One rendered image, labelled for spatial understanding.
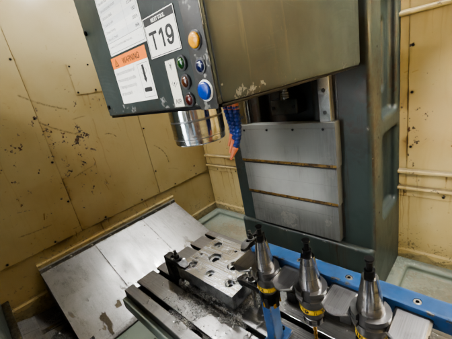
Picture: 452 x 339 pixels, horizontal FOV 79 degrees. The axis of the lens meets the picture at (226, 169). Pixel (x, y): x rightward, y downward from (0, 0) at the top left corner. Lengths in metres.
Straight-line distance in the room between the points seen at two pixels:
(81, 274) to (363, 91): 1.59
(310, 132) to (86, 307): 1.33
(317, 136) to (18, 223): 1.47
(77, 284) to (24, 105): 0.94
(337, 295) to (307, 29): 0.57
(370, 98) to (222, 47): 0.68
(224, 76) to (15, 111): 1.33
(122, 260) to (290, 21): 1.49
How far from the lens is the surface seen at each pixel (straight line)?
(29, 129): 1.69
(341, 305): 0.59
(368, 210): 1.21
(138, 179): 1.90
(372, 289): 0.53
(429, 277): 1.68
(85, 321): 1.61
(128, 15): 0.65
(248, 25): 0.55
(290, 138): 1.17
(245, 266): 0.68
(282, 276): 0.64
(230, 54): 0.50
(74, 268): 1.79
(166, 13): 0.55
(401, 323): 0.58
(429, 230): 1.61
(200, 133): 0.78
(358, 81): 1.07
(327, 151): 1.11
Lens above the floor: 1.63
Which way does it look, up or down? 18 degrees down
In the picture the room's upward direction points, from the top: 11 degrees counter-clockwise
